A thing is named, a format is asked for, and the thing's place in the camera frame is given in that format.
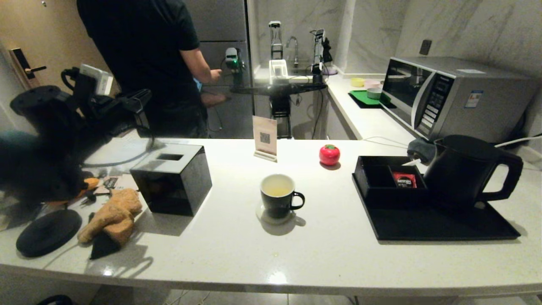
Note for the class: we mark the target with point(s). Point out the grey-green bowl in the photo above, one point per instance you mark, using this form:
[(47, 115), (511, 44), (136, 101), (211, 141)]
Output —
[(374, 92)]

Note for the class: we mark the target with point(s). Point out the beige QR sign card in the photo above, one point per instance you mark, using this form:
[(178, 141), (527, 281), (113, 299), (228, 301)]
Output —
[(265, 135)]

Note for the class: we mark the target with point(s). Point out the silver microwave oven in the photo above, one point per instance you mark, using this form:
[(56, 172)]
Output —
[(478, 106)]

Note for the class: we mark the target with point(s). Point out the pink bowl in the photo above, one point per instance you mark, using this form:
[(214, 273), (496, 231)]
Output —
[(372, 83)]

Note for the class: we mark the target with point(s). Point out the dark wall switch plate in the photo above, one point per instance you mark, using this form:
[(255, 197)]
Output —
[(426, 46)]

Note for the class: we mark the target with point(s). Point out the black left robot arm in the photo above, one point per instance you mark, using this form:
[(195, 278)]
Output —
[(42, 148)]

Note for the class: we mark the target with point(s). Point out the black mug white inside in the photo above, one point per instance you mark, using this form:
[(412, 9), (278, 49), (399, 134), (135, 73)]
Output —
[(277, 205)]

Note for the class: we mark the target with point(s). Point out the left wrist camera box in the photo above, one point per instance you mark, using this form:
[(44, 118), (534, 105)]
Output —
[(98, 78)]

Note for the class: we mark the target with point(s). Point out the yellow bowl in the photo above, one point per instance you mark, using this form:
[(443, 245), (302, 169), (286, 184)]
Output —
[(358, 81)]

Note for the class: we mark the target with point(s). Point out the white stick sachet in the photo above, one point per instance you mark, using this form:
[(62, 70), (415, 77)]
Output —
[(412, 162)]

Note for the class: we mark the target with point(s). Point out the purple round lid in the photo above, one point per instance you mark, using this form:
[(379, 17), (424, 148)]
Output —
[(330, 71)]

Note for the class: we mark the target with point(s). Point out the grey cloth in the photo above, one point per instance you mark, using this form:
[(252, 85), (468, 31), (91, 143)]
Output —
[(419, 149)]

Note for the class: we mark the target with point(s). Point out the white round coaster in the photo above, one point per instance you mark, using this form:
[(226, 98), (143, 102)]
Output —
[(259, 213)]

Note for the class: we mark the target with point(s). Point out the red coffee sachet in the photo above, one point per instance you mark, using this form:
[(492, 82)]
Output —
[(405, 180)]

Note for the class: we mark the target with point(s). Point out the black electric kettle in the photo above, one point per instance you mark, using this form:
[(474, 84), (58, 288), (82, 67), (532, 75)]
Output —
[(461, 176)]

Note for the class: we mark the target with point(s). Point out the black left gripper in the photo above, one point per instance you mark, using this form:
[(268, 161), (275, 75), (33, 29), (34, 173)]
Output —
[(114, 116)]

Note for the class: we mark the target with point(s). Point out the grey device green light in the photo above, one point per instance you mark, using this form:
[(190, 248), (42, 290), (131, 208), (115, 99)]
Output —
[(233, 59)]

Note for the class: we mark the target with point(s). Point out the black rounded plastic object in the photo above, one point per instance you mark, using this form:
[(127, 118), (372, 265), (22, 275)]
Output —
[(55, 300)]

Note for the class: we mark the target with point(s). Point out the black power plug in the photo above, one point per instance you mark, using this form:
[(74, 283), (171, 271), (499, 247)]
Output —
[(89, 195)]

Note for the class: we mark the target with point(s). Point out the black background table top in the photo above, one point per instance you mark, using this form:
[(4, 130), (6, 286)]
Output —
[(279, 89)]

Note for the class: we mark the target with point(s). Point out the black cube tissue box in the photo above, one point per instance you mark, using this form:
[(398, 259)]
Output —
[(178, 186)]

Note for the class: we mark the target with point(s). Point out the black table column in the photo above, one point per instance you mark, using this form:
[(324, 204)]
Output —
[(280, 114)]

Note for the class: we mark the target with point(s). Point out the black sachet holder box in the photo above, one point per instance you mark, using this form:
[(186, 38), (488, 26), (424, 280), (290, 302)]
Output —
[(374, 180)]

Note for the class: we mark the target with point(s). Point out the chrome faucet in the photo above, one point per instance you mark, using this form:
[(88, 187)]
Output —
[(296, 53)]

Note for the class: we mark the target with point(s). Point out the green cutting board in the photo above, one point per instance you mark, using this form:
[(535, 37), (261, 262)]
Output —
[(364, 97)]

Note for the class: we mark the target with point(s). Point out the white plastic container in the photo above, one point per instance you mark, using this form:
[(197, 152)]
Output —
[(278, 70)]

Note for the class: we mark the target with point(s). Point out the person in black shirt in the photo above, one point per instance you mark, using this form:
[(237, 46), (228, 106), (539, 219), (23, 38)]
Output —
[(148, 63)]

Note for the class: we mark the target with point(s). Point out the black round kettle base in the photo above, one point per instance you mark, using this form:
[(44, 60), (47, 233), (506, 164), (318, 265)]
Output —
[(48, 233)]

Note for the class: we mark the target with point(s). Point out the yellow toy corn cob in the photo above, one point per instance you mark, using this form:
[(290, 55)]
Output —
[(89, 184)]

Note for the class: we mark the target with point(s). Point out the teal rounded object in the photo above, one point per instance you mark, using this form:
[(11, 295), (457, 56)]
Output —
[(12, 136)]

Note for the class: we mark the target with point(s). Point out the red toy tomato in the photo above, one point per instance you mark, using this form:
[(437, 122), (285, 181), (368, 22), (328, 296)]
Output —
[(329, 155)]

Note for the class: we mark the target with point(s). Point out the black rectangular serving tray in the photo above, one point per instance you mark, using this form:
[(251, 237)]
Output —
[(423, 228)]

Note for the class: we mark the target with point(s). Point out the beige wooden door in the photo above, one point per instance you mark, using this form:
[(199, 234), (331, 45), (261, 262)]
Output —
[(46, 34)]

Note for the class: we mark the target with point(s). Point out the paper card black label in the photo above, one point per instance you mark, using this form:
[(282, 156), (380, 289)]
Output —
[(118, 183)]

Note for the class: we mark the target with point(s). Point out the black door lock with lever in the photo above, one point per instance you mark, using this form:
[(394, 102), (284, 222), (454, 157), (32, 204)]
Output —
[(25, 70)]

